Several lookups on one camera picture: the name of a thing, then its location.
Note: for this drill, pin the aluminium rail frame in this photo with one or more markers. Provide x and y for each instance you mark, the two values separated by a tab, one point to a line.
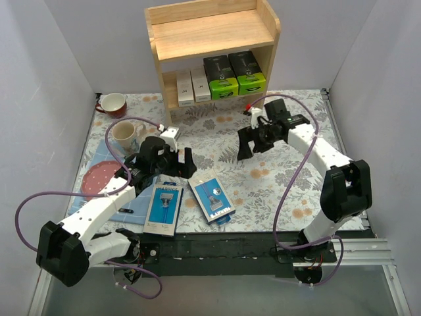
366	283

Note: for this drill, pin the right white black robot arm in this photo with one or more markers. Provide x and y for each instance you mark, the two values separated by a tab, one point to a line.
346	190

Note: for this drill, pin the floral patterned tablecloth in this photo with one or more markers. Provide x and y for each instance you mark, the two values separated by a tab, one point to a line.
255	186

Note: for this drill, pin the green black Gillette razor box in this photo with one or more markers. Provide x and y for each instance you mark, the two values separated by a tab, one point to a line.
247	72
221	78

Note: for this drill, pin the pink dotted plate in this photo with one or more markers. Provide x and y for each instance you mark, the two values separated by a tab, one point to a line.
98	176

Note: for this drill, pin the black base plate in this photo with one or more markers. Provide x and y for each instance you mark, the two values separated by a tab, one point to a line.
217	254

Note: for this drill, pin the cream ceramic mug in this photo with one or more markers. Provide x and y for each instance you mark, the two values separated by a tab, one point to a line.
129	135

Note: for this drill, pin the knife with wooden handle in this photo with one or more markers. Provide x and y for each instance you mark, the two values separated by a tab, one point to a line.
126	211

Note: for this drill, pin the red ceramic mug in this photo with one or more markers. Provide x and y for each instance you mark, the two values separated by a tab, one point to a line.
113	104

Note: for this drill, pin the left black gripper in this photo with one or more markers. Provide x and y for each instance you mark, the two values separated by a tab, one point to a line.
177	164

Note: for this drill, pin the long white Harry's box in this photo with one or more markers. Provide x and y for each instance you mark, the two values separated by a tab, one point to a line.
184	88

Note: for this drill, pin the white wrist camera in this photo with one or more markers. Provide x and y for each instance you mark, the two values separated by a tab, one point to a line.
170	136
254	113

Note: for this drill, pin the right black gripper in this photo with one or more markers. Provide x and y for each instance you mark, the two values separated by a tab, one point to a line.
251	141

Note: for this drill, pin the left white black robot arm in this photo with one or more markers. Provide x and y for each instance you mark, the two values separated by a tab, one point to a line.
68	249

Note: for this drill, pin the blue checked cloth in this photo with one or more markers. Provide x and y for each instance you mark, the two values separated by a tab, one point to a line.
139	205

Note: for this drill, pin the blue Harry's razor pack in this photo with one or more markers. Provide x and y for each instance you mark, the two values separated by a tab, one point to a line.
212	198
164	208

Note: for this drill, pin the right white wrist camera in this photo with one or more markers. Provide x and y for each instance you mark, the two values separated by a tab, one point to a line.
254	113

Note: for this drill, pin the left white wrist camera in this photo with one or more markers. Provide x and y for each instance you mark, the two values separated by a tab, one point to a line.
170	136

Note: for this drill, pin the wooden two-tier shelf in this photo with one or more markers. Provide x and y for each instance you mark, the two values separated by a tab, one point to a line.
191	29

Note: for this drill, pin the white Harry's razor box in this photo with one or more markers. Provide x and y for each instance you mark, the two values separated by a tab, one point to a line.
200	84

